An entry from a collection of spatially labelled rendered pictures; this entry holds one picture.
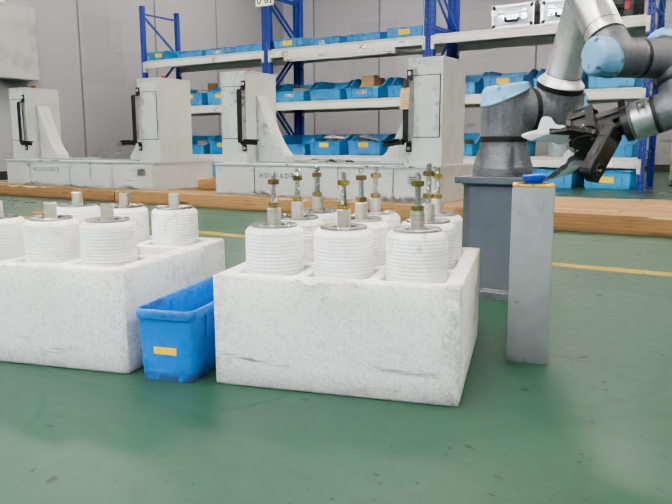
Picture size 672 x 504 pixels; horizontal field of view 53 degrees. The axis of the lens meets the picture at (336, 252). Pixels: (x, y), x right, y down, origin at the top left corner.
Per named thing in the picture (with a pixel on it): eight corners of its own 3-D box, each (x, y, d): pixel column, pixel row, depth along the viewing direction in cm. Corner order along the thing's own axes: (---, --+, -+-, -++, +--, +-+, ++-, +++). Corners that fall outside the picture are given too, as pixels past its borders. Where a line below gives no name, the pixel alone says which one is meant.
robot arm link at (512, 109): (470, 136, 175) (472, 83, 173) (517, 136, 178) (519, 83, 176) (493, 136, 163) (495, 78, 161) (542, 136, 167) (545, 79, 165)
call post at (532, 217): (506, 350, 127) (513, 183, 122) (545, 353, 125) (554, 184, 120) (505, 361, 120) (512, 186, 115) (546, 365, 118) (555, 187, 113)
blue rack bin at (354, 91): (368, 101, 695) (368, 80, 692) (402, 100, 676) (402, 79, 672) (343, 99, 653) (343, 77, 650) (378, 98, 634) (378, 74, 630)
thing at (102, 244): (106, 311, 128) (100, 217, 125) (151, 315, 126) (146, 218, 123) (73, 325, 119) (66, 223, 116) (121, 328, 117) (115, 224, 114)
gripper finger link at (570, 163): (559, 165, 153) (584, 140, 146) (560, 186, 150) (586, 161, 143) (546, 161, 153) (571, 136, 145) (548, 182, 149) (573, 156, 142)
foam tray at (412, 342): (294, 322, 147) (293, 240, 144) (477, 335, 137) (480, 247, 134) (215, 383, 110) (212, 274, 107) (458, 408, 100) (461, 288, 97)
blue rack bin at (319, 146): (333, 154, 727) (333, 134, 724) (364, 154, 708) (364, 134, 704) (307, 155, 685) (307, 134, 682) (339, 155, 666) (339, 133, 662)
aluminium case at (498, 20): (507, 35, 608) (508, 13, 605) (549, 31, 587) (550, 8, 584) (489, 29, 573) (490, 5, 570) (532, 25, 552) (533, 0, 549)
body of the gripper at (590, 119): (575, 135, 147) (633, 116, 141) (578, 165, 142) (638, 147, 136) (563, 112, 142) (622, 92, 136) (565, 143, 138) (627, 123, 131)
